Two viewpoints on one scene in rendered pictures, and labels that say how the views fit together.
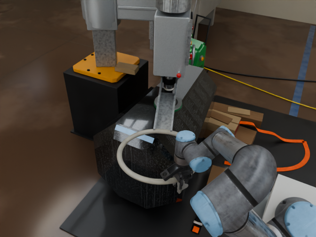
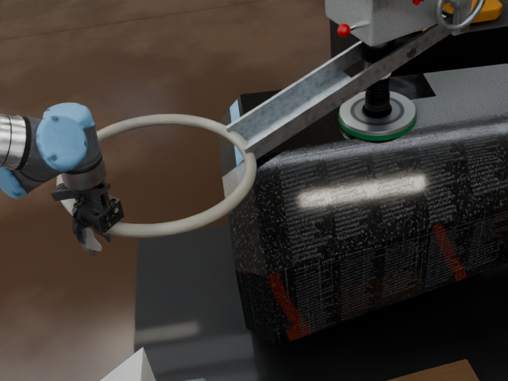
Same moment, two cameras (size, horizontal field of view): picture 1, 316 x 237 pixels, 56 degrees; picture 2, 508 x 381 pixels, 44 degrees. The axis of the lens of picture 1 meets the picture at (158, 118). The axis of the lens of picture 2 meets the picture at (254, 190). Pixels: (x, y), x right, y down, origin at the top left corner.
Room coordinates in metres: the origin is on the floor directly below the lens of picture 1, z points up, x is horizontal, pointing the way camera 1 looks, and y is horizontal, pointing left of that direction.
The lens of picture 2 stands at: (0.90, -1.22, 1.85)
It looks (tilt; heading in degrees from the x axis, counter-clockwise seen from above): 41 degrees down; 64
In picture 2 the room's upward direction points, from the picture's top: 8 degrees counter-clockwise
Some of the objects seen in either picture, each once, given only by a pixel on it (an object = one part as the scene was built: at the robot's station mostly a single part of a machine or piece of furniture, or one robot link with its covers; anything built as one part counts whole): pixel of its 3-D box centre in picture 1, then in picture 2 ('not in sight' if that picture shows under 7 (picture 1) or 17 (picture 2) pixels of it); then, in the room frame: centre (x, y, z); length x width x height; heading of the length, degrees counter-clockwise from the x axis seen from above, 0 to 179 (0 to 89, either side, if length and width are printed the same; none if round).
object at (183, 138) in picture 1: (185, 144); (72, 137); (1.06, -0.13, 1.17); 0.10 x 0.09 x 0.12; 24
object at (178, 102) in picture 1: (168, 102); (376, 112); (1.89, -0.07, 0.83); 0.21 x 0.21 x 0.01
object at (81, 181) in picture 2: (182, 156); (84, 169); (1.06, -0.13, 1.08); 0.10 x 0.09 x 0.05; 26
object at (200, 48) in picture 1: (193, 52); not in sight; (3.59, -0.43, 0.43); 0.35 x 0.35 x 0.87; 50
